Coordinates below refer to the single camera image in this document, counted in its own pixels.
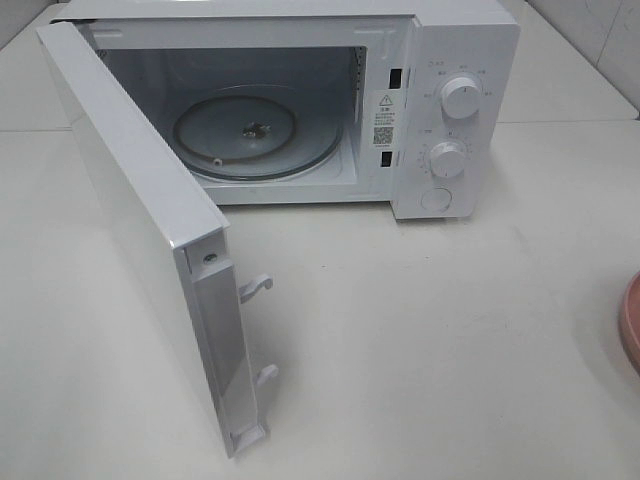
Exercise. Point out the white round door button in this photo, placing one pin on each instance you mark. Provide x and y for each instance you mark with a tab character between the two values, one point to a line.
436	199

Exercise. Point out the white microwave door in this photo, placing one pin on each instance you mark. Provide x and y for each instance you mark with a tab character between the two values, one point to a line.
171	233

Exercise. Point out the white microwave knob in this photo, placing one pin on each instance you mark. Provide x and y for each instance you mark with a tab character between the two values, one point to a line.
447	159
460	96

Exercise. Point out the pink plate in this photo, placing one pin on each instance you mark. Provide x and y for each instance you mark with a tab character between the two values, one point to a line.
628	321

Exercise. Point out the white microwave oven body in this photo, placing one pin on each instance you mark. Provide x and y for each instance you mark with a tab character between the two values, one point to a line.
382	63

